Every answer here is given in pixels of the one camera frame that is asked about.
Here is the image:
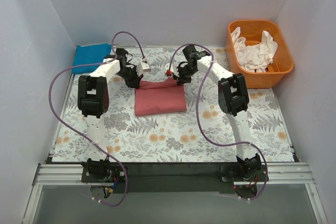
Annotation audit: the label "aluminium frame rail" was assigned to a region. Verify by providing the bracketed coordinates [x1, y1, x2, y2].
[33, 162, 316, 185]

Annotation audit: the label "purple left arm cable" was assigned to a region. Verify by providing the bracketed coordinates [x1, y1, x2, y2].
[49, 31, 148, 207]

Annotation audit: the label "floral table mat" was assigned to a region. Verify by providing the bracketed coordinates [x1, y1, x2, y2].
[52, 47, 296, 163]

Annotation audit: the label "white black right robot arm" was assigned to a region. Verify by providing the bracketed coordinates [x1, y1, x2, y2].
[165, 44, 265, 181]

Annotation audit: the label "red t shirt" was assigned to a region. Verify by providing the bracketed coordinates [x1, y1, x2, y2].
[134, 78, 187, 116]

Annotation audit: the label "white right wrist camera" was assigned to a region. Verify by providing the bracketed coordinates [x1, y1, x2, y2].
[164, 63, 180, 81]

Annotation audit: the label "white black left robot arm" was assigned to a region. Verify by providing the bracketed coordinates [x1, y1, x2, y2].
[78, 48, 143, 182]

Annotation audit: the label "orange plastic basket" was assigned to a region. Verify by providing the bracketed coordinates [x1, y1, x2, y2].
[225, 19, 294, 89]

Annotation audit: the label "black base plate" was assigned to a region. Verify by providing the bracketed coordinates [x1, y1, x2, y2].
[81, 161, 268, 194]

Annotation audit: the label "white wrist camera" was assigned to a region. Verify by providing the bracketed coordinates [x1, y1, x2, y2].
[164, 63, 180, 81]
[136, 61, 151, 75]

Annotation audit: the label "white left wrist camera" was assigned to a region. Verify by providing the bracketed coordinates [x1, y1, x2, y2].
[136, 61, 151, 75]

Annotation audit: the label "folded blue t shirt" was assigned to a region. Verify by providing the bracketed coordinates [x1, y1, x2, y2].
[71, 44, 111, 74]

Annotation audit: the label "white t shirts in basket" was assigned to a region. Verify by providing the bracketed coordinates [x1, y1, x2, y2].
[231, 27, 278, 72]

